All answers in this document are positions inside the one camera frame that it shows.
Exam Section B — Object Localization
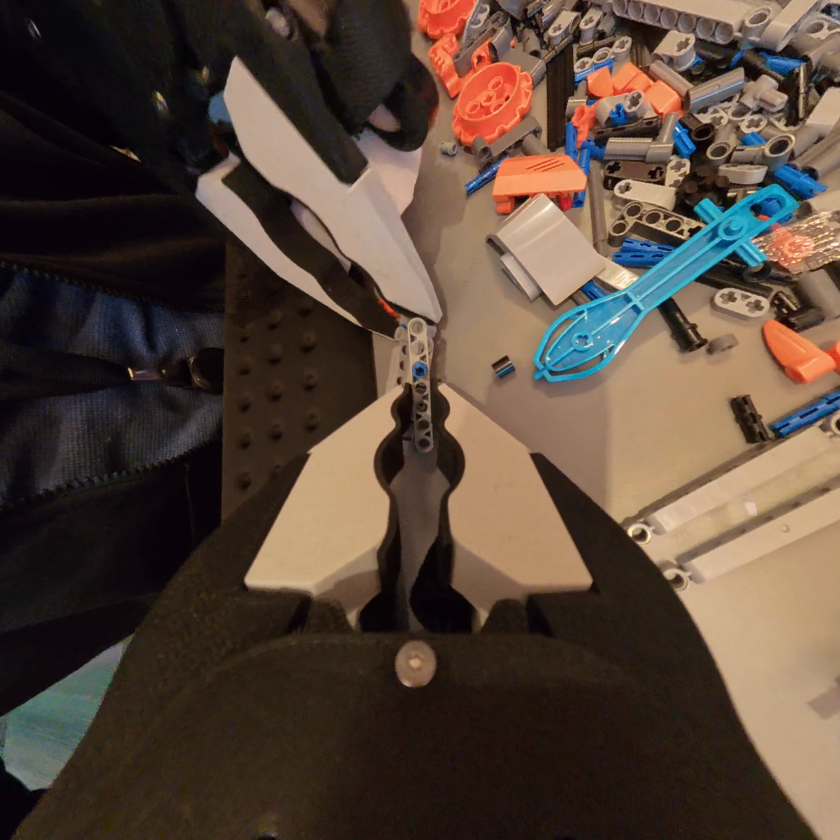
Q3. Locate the black dimpled pad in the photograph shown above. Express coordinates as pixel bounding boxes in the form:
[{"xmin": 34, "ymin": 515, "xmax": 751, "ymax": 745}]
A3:
[{"xmin": 220, "ymin": 243, "xmax": 389, "ymax": 519}]

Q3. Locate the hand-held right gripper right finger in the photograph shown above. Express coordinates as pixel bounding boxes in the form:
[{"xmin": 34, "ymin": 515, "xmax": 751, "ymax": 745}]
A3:
[{"xmin": 420, "ymin": 384, "xmax": 595, "ymax": 630}]

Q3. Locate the black pin connector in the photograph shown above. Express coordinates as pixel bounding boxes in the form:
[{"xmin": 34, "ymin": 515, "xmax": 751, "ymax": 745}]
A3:
[{"xmin": 728, "ymin": 395, "xmax": 775, "ymax": 445}]

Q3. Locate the blue shirt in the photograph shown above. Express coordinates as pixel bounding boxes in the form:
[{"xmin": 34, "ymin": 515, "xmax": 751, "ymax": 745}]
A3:
[{"xmin": 0, "ymin": 262, "xmax": 225, "ymax": 509}]

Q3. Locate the light blue separator tool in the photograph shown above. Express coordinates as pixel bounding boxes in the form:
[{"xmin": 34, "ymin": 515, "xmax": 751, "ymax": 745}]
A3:
[{"xmin": 533, "ymin": 184, "xmax": 802, "ymax": 383}]

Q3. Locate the orange fin piece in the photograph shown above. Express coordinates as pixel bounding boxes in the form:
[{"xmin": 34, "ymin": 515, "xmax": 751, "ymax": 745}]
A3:
[{"xmin": 761, "ymin": 319, "xmax": 840, "ymax": 385}]

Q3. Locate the orange gear wheel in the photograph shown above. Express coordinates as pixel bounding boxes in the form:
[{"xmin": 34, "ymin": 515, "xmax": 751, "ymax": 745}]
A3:
[
  {"xmin": 419, "ymin": 0, "xmax": 478, "ymax": 42},
  {"xmin": 451, "ymin": 62, "xmax": 534, "ymax": 149}
]

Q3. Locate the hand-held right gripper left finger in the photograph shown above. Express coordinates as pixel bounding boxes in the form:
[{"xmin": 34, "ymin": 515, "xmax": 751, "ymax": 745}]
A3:
[{"xmin": 244, "ymin": 386, "xmax": 411, "ymax": 632}]

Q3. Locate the long blue pin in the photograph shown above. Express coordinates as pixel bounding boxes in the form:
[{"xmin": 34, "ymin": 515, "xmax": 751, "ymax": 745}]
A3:
[{"xmin": 769, "ymin": 390, "xmax": 840, "ymax": 439}]

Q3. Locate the grey curved panel piece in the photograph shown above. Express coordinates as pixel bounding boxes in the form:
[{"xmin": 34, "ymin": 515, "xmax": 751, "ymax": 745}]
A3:
[{"xmin": 487, "ymin": 193, "xmax": 608, "ymax": 308}]

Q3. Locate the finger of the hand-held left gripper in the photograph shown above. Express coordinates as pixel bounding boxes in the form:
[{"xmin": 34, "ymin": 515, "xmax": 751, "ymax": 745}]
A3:
[
  {"xmin": 196, "ymin": 157, "xmax": 403, "ymax": 337},
  {"xmin": 223, "ymin": 56, "xmax": 442, "ymax": 322}
]

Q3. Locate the pile of building pieces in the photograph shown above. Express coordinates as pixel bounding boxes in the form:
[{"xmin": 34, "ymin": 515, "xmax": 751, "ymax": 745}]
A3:
[{"xmin": 420, "ymin": 0, "xmax": 840, "ymax": 316}]

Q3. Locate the black axle connector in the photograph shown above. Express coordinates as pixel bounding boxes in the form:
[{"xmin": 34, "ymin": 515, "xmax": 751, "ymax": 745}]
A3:
[{"xmin": 658, "ymin": 298, "xmax": 710, "ymax": 353}]

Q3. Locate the orange panel piece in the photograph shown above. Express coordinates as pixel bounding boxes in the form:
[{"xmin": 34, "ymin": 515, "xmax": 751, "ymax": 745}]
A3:
[{"xmin": 492, "ymin": 154, "xmax": 589, "ymax": 214}]

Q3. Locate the grey perforated thin beam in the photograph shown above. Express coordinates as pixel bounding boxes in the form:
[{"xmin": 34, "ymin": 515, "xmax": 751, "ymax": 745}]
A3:
[{"xmin": 403, "ymin": 317, "xmax": 439, "ymax": 455}]

